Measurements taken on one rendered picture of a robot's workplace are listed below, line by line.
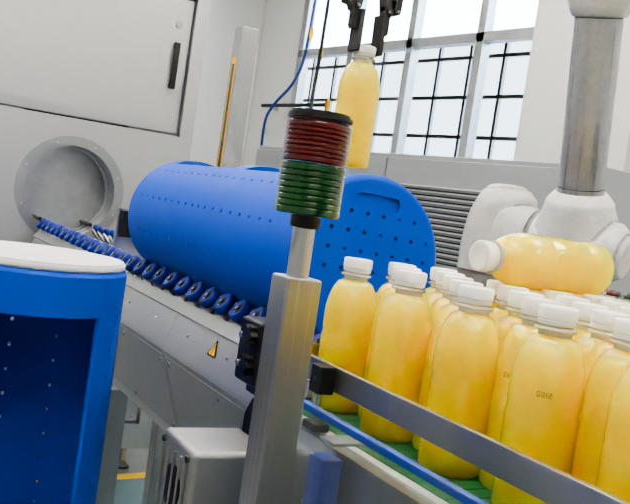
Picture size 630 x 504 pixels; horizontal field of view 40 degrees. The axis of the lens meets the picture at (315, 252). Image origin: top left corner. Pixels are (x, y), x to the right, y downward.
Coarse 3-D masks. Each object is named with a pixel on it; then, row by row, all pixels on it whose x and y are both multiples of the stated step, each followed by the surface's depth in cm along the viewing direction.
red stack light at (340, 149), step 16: (288, 128) 83; (304, 128) 81; (320, 128) 81; (336, 128) 81; (288, 144) 82; (304, 144) 81; (320, 144) 81; (336, 144) 82; (304, 160) 81; (320, 160) 81; (336, 160) 82
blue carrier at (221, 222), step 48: (144, 192) 203; (192, 192) 178; (240, 192) 159; (384, 192) 141; (144, 240) 201; (192, 240) 171; (240, 240) 151; (288, 240) 135; (336, 240) 138; (384, 240) 142; (432, 240) 147; (240, 288) 156
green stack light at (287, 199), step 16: (288, 160) 82; (288, 176) 82; (304, 176) 81; (320, 176) 81; (336, 176) 82; (288, 192) 82; (304, 192) 81; (320, 192) 81; (336, 192) 82; (288, 208) 82; (304, 208) 81; (320, 208) 81; (336, 208) 83
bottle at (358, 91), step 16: (352, 64) 148; (368, 64) 148; (352, 80) 147; (368, 80) 147; (352, 96) 147; (368, 96) 147; (336, 112) 149; (352, 112) 147; (368, 112) 147; (352, 128) 147; (368, 128) 148; (352, 144) 147; (368, 144) 149; (352, 160) 147; (368, 160) 150
